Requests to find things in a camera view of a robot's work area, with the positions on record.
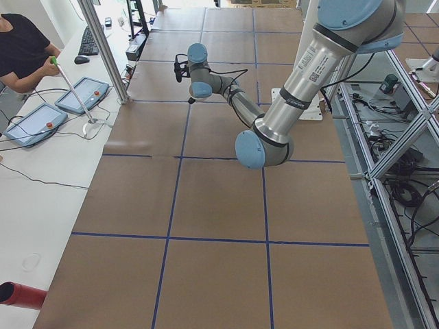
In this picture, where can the person in black shirt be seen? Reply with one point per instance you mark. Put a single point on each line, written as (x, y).
(24, 50)

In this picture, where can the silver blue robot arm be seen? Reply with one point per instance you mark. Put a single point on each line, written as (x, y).
(343, 28)

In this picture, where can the metal stick green handle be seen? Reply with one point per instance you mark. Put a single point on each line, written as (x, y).
(91, 120)

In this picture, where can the black computer mouse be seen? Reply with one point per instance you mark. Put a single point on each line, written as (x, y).
(81, 59)

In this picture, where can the red cylinder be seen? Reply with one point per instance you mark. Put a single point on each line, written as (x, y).
(23, 296)

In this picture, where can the person hand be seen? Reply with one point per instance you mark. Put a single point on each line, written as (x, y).
(50, 69)

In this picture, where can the aluminium frame post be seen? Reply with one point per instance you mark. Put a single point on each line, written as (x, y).
(94, 24)

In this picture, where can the aluminium side frame rail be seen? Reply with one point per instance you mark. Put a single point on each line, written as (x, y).
(390, 114)

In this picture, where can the black keyboard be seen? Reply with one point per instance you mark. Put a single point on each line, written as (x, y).
(88, 46)

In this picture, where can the near teach pendant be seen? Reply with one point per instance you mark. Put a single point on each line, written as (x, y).
(34, 127)

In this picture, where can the teach pendant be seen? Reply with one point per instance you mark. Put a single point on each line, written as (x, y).
(90, 91)
(34, 127)

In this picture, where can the far teach pendant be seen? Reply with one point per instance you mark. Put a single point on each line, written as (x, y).
(90, 91)

